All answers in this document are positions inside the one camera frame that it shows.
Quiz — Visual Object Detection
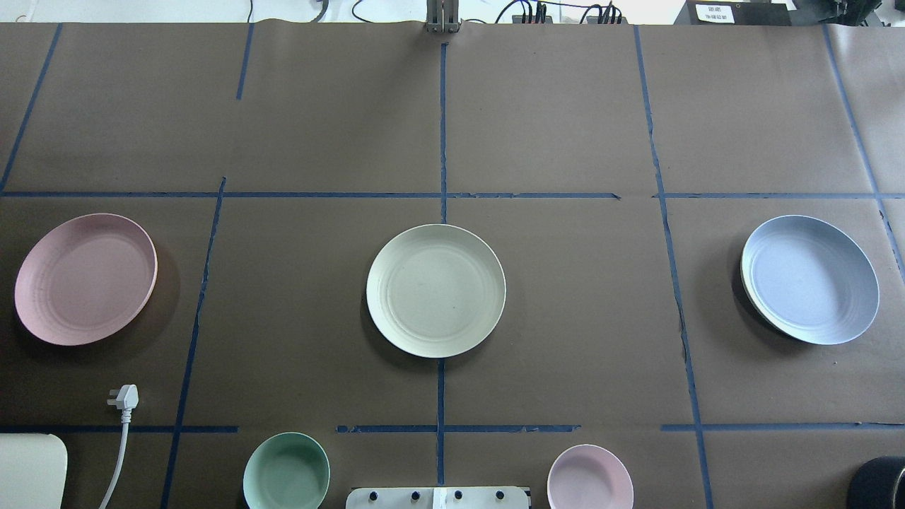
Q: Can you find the blue plate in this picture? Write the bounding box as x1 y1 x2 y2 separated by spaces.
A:
740 215 880 346

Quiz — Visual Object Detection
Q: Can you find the pink plate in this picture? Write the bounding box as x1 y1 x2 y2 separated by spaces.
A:
14 213 159 346

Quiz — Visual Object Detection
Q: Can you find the cream plate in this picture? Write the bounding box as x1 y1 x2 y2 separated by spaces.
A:
366 223 507 358

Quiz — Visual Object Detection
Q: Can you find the pink bowl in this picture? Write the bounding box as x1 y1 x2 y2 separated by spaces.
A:
547 444 636 508

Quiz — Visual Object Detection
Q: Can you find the green bowl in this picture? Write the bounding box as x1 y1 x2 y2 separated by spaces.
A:
243 432 331 508

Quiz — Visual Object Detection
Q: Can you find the black box with label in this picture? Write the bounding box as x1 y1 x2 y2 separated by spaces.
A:
673 1 792 26

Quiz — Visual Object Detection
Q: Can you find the white toaster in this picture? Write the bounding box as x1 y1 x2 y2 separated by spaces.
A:
1 433 68 508

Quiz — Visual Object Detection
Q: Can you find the dark blue saucepan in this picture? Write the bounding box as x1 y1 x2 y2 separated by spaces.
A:
846 455 904 508

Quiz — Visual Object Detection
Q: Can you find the aluminium frame post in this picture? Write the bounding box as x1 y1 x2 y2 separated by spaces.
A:
426 0 461 33

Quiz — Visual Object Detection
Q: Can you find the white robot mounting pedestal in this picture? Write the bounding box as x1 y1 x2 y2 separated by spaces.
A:
345 486 532 508

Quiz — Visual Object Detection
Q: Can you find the white toaster power cable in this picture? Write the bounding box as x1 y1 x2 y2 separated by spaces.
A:
98 384 139 509

